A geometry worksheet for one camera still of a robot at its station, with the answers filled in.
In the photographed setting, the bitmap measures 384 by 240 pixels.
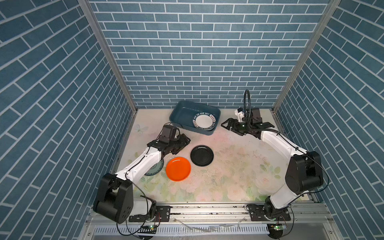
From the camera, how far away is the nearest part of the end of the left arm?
0.62 metres

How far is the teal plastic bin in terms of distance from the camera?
3.54ft

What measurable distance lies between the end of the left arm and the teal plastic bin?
0.32 m
